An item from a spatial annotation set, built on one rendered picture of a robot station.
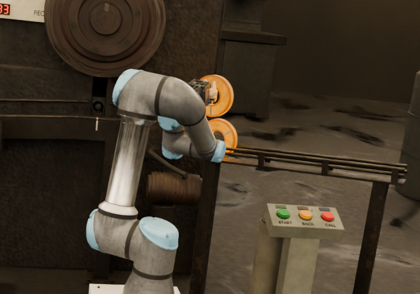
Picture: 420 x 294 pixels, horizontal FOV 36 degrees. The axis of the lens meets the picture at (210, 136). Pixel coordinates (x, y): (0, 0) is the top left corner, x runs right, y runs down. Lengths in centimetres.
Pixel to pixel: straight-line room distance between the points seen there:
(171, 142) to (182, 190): 44
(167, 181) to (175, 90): 85
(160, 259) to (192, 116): 41
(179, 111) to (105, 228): 39
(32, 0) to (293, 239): 142
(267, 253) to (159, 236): 56
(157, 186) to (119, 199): 72
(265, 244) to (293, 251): 16
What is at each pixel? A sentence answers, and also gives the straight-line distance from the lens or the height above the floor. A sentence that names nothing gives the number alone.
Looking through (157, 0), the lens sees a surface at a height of 120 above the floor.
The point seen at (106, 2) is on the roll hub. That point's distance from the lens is 250.
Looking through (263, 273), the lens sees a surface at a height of 34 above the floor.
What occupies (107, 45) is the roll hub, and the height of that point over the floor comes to 101.
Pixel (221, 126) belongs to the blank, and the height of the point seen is 76.
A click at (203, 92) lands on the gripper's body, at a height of 92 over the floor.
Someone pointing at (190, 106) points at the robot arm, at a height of 95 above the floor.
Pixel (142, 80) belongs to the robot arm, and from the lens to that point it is 181.
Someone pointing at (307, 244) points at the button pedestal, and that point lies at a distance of 211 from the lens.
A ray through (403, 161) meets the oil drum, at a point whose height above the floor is 24.
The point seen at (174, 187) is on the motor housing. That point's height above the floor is 49.
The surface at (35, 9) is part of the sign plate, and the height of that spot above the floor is 111.
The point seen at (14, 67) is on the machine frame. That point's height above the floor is 87.
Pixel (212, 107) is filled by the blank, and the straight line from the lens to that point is 240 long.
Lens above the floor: 127
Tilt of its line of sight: 13 degrees down
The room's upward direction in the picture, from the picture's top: 7 degrees clockwise
